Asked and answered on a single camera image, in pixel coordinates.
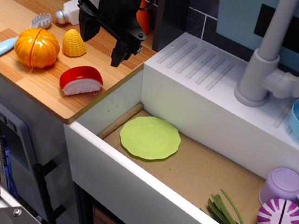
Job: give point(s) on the light blue back panel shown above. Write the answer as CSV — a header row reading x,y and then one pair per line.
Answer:
x,y
246,22

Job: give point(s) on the grey toy faucet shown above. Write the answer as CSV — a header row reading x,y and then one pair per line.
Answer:
x,y
262,75

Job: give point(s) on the green plastic plate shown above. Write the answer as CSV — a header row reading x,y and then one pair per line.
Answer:
x,y
150,138

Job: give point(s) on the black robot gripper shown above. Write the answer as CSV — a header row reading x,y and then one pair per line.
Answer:
x,y
117,17

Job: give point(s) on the purple white toy onion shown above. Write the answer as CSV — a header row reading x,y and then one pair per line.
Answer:
x,y
278,211

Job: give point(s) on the green felt leaves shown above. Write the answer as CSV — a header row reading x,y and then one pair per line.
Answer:
x,y
220,212

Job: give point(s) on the yellow toy corn piece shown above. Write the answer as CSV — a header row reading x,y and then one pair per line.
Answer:
x,y
73,44

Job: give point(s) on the orange toy carrot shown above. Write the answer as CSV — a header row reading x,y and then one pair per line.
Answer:
x,y
143,17

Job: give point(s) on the white toy sink unit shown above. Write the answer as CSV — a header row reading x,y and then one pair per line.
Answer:
x,y
225,145

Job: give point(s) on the orange toy pumpkin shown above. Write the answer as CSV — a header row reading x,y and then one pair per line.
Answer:
x,y
37,48

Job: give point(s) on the blue handled pasta spoon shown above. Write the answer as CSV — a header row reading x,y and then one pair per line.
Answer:
x,y
39,21

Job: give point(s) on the dark grey vertical post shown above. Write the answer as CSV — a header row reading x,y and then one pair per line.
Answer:
x,y
170,22

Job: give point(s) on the purple plastic mug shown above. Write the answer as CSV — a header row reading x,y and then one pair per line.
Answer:
x,y
282,183

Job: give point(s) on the black oven door handle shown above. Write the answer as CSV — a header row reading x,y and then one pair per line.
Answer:
x,y
40,172

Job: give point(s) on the red and white toy sushi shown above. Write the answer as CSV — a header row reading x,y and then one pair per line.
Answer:
x,y
81,79

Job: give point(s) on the white bottle with silver cap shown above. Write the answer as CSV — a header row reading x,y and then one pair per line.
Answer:
x,y
69,13

